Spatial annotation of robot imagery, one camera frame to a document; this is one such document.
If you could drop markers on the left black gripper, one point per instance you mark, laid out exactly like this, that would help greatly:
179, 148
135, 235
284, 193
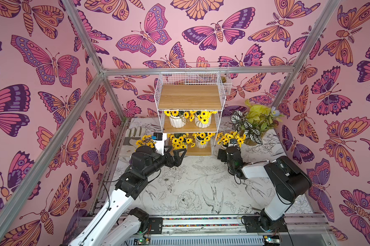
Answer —
174, 161

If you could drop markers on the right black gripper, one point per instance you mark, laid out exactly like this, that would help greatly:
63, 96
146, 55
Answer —
226, 155

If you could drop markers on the sunflower pot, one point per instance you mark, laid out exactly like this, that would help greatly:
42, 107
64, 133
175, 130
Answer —
177, 118
202, 139
223, 138
146, 140
202, 119
181, 141

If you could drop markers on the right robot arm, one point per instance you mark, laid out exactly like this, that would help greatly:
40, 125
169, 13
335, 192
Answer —
288, 180

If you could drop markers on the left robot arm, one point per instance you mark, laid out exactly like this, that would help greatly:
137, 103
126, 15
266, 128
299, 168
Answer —
103, 230

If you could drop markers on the green striped leafy potted plant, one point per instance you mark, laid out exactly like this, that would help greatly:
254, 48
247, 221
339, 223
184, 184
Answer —
253, 124

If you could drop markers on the grey white gardening glove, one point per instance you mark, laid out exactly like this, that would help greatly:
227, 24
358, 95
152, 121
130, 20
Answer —
128, 144

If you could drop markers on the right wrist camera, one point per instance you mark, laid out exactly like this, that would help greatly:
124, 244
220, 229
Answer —
233, 143

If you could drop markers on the white wire wooden shelf rack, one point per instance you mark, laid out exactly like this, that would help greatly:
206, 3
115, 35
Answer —
186, 91

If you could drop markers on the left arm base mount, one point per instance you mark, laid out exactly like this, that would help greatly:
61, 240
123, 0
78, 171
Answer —
133, 225

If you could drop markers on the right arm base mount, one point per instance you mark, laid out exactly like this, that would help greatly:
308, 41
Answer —
263, 224

